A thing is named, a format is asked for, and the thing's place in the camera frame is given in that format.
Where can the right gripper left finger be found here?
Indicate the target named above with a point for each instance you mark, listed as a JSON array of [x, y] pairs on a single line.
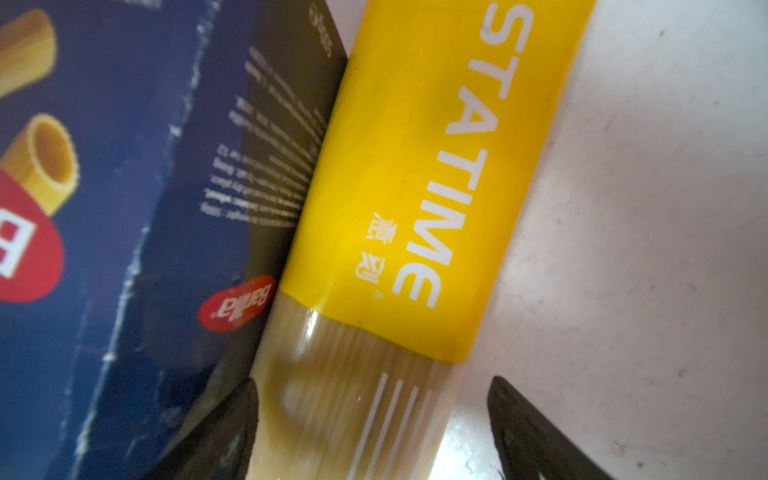
[[220, 446]]

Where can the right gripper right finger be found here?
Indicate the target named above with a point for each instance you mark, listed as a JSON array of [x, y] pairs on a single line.
[[529, 446]]

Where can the blue Barilla rigatoni box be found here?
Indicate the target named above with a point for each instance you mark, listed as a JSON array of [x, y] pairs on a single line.
[[155, 160]]

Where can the yellow Pastatime bag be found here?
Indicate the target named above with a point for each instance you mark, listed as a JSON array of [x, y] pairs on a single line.
[[443, 113]]

